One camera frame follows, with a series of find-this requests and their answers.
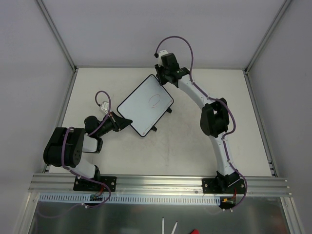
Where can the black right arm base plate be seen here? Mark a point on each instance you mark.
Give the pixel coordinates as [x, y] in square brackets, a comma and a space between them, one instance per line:
[211, 186]

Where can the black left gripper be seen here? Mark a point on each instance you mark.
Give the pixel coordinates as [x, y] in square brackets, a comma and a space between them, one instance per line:
[114, 122]

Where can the aluminium mounting rail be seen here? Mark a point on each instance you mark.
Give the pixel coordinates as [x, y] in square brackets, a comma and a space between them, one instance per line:
[161, 185]

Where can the left aluminium frame post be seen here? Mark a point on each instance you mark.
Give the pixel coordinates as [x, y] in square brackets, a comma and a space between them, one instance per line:
[52, 26]

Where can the white stick right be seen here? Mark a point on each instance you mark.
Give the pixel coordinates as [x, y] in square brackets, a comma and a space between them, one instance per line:
[174, 227]

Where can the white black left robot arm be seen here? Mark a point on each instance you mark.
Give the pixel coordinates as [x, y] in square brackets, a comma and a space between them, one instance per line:
[66, 145]

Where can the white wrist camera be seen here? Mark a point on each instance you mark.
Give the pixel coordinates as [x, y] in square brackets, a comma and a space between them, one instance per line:
[104, 107]
[158, 56]

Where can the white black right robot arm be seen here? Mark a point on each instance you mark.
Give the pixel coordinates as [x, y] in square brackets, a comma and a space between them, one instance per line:
[214, 119]

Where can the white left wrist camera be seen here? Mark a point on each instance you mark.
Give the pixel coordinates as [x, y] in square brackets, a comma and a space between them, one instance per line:
[104, 107]

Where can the aluminium frame post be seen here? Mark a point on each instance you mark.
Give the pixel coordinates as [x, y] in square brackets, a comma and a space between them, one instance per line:
[52, 26]
[268, 34]

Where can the red object at bottom edge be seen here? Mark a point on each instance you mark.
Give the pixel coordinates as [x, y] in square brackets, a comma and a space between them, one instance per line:
[195, 231]

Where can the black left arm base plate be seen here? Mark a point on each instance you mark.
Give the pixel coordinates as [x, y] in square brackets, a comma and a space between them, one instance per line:
[83, 185]

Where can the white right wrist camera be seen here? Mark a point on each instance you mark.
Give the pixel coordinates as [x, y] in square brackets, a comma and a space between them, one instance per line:
[158, 56]

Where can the small black-framed whiteboard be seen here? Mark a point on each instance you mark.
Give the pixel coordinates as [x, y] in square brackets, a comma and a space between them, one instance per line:
[146, 105]

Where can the white slotted cable duct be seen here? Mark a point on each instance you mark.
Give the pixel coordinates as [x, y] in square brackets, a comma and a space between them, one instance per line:
[131, 199]

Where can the right aluminium frame post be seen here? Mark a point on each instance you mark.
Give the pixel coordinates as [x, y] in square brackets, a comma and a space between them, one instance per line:
[268, 34]

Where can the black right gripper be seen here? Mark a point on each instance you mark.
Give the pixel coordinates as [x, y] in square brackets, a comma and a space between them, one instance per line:
[161, 76]

